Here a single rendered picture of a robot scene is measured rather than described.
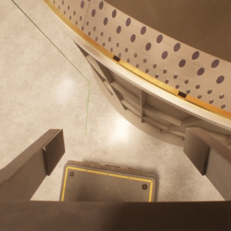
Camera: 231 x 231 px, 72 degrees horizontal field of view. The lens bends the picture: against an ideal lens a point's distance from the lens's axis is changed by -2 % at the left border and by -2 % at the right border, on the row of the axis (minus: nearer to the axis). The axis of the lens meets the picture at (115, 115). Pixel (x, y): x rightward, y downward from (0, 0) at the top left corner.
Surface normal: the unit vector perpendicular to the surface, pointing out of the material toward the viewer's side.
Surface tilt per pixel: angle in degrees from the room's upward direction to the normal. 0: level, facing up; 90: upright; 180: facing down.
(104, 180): 0
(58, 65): 0
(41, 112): 0
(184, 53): 43
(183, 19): 62
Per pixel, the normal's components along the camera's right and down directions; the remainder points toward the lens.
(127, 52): -0.52, 0.45
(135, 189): -0.16, -0.14
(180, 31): -0.54, 0.69
